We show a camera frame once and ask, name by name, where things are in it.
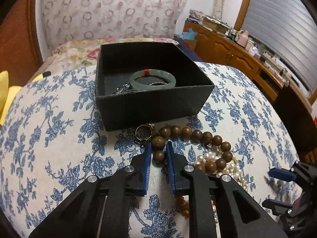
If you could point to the floral pink bed blanket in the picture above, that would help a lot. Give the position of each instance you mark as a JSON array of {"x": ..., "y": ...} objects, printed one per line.
[{"x": 81, "y": 53}]

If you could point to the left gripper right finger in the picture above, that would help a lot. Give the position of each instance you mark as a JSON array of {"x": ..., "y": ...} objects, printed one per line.
[{"x": 178, "y": 169}]

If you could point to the grey window blind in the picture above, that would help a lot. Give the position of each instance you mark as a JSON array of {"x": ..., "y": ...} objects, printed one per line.
[{"x": 287, "y": 28}]

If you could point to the black jewelry box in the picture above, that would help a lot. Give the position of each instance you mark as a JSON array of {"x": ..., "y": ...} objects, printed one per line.
[{"x": 117, "y": 62}]

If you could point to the blue tissue box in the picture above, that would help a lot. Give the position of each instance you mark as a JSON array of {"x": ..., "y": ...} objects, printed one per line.
[{"x": 189, "y": 35}]

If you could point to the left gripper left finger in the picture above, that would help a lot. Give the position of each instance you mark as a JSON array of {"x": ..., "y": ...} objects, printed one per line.
[{"x": 138, "y": 172}]

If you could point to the pink kettle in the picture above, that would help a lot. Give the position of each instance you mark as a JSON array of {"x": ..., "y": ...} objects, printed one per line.
[{"x": 243, "y": 36}]

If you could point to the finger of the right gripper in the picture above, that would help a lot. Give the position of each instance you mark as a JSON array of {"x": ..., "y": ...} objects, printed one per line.
[
  {"x": 277, "y": 207},
  {"x": 286, "y": 175}
]

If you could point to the green jade bangle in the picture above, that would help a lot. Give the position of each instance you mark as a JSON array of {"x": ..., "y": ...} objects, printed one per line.
[{"x": 152, "y": 79}]

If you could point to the silver chain jewelry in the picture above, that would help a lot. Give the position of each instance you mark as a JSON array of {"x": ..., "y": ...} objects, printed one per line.
[{"x": 124, "y": 88}]

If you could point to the yellow Pikachu plush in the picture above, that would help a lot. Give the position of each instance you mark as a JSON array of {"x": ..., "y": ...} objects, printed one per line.
[{"x": 7, "y": 94}]

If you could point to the cardboard box on cabinet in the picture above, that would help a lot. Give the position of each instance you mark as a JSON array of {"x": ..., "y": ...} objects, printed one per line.
[{"x": 214, "y": 24}]

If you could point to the wooden sideboard cabinet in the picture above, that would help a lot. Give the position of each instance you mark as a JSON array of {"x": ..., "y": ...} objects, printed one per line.
[{"x": 292, "y": 107}]

